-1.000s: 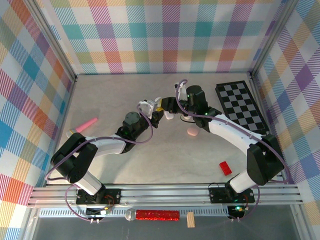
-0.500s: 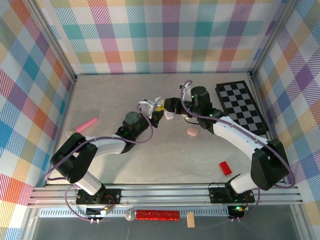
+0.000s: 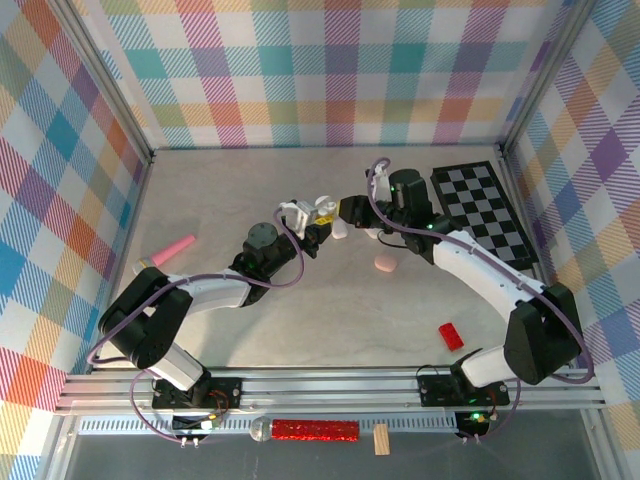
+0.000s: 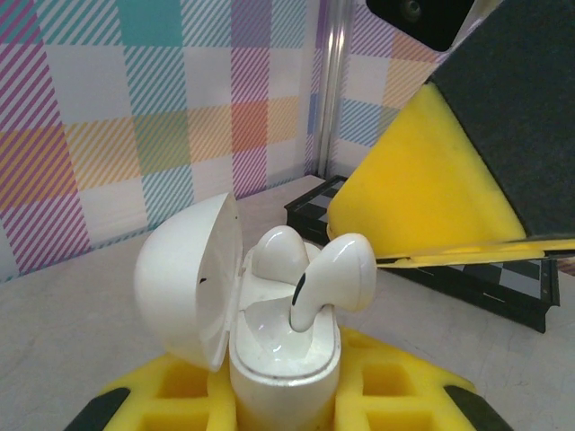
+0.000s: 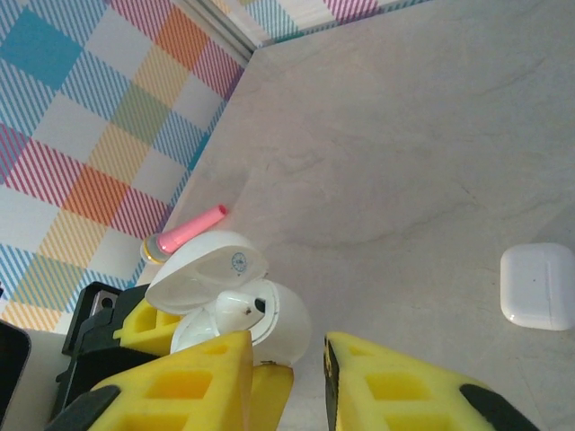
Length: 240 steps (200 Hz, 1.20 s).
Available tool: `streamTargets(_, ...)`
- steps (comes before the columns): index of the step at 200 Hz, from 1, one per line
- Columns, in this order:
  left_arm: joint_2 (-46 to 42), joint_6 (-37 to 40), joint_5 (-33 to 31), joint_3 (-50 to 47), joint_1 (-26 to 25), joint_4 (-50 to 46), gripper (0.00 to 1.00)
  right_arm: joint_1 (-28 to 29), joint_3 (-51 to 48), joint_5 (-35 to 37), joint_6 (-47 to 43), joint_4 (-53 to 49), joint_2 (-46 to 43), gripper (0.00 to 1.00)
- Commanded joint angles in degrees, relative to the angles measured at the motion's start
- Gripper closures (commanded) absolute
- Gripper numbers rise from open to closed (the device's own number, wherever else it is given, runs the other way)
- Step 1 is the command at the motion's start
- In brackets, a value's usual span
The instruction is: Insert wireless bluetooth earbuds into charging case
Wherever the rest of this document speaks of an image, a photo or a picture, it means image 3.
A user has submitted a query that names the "red glitter microphone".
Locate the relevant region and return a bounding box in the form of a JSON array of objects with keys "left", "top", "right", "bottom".
[{"left": 249, "top": 415, "right": 361, "bottom": 444}]

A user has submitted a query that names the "red toy brick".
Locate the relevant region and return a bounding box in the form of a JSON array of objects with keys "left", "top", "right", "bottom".
[{"left": 438, "top": 322, "right": 466, "bottom": 354}]

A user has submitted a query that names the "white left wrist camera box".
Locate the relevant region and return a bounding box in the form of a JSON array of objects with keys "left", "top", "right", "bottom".
[{"left": 278, "top": 198, "right": 321, "bottom": 240}]

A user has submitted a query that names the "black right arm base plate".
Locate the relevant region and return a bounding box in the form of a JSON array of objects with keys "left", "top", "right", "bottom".
[{"left": 416, "top": 373, "right": 512, "bottom": 408}]

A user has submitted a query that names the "aluminium frame post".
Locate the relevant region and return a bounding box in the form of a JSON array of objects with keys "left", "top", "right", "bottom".
[
  {"left": 497, "top": 0, "right": 601, "bottom": 161},
  {"left": 49, "top": 0, "right": 156, "bottom": 166}
]

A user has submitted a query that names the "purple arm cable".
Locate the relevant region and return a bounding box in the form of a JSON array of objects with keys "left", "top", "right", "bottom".
[
  {"left": 366, "top": 157, "right": 596, "bottom": 445},
  {"left": 87, "top": 207, "right": 306, "bottom": 446}
]

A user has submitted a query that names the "black grey chessboard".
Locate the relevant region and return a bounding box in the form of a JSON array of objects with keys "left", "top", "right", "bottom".
[{"left": 430, "top": 160, "right": 540, "bottom": 275}]

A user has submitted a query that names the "aluminium side rail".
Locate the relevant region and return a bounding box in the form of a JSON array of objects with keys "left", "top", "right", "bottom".
[
  {"left": 498, "top": 152, "right": 574, "bottom": 369},
  {"left": 87, "top": 154, "right": 157, "bottom": 376}
]

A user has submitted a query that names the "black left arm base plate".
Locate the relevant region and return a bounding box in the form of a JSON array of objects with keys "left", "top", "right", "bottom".
[{"left": 151, "top": 376, "right": 244, "bottom": 410}]

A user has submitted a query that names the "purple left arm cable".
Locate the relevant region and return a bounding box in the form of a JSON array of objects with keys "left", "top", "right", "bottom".
[{"left": 87, "top": 207, "right": 306, "bottom": 446}]

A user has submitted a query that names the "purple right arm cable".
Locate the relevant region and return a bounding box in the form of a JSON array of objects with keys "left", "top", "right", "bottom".
[{"left": 366, "top": 157, "right": 596, "bottom": 445}]

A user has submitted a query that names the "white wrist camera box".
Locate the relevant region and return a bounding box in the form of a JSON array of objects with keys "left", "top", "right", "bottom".
[
  {"left": 278, "top": 198, "right": 321, "bottom": 240},
  {"left": 370, "top": 163, "right": 392, "bottom": 200}
]

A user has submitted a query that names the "slotted metal strip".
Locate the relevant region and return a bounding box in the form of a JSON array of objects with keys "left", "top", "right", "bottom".
[{"left": 78, "top": 417, "right": 464, "bottom": 436}]

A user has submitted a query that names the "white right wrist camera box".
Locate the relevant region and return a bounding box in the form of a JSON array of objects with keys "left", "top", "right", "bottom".
[{"left": 370, "top": 163, "right": 392, "bottom": 200}]

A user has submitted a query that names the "pink toy microphone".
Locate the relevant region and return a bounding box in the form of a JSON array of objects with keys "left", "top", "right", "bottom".
[{"left": 132, "top": 233, "right": 196, "bottom": 276}]

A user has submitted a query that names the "thin black cable loop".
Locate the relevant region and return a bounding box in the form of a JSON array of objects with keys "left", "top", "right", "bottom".
[{"left": 377, "top": 227, "right": 409, "bottom": 249}]

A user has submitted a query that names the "aluminium mounting rail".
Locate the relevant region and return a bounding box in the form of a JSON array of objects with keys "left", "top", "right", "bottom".
[{"left": 53, "top": 366, "right": 607, "bottom": 417}]

